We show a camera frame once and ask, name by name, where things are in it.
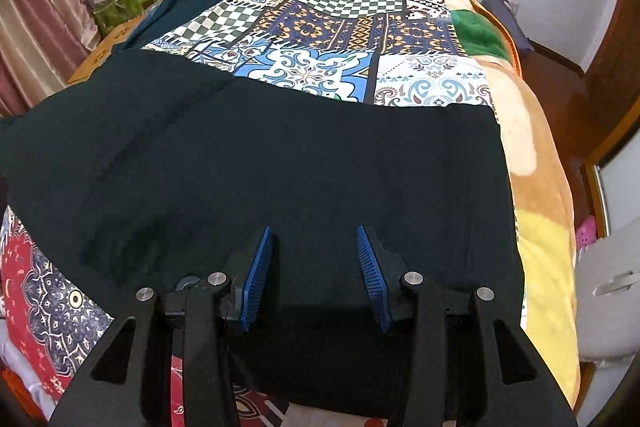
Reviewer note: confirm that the patchwork patterned bedspread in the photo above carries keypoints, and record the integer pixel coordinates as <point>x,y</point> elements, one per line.
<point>393,53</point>

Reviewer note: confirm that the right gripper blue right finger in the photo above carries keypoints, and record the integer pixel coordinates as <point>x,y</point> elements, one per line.
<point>373,279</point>

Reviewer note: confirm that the folded dark teal garment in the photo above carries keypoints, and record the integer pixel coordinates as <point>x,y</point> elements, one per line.
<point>167,16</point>

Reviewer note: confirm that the green floral storage box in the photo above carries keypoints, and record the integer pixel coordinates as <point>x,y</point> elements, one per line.
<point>111,13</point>

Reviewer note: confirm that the black pants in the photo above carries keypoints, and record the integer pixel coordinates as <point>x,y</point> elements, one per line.
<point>157,168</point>

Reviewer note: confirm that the grey bag on floor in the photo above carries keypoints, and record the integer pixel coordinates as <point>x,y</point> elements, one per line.
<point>504,12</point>

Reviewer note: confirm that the striped red curtain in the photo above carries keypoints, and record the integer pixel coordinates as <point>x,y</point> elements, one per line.
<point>42,44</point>

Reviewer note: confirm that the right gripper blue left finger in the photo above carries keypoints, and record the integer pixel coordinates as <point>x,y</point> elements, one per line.
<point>255,279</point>

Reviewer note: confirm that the orange yellow fleece blanket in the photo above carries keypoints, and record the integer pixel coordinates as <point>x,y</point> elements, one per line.
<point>542,199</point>

